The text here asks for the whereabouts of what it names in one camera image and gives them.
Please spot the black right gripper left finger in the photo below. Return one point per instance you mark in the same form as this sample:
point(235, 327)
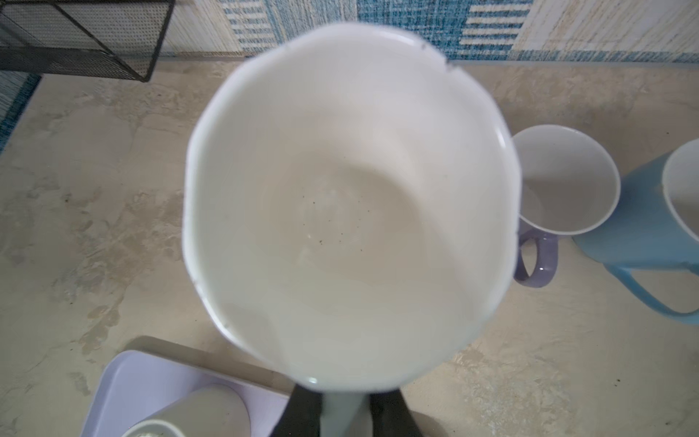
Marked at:
point(301, 417)

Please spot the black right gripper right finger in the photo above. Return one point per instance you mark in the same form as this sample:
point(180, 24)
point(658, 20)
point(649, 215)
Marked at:
point(391, 417)

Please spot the white faceted ceramic mug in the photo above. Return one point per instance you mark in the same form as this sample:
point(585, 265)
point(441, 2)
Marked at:
point(351, 209)

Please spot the lavender ceramic mug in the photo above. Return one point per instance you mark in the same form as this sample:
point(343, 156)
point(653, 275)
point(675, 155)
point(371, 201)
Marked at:
point(570, 186)

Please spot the light blue ceramic mug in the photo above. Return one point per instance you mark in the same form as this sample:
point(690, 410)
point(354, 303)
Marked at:
point(654, 226)

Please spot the white upside-down mug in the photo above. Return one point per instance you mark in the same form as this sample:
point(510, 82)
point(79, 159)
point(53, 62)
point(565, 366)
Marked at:
point(215, 410)

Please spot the lavender silicone mat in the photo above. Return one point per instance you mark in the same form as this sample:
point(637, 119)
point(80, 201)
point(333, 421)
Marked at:
point(136, 385)

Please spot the black mesh wire shelf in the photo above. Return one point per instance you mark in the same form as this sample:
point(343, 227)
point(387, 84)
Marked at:
point(99, 39)

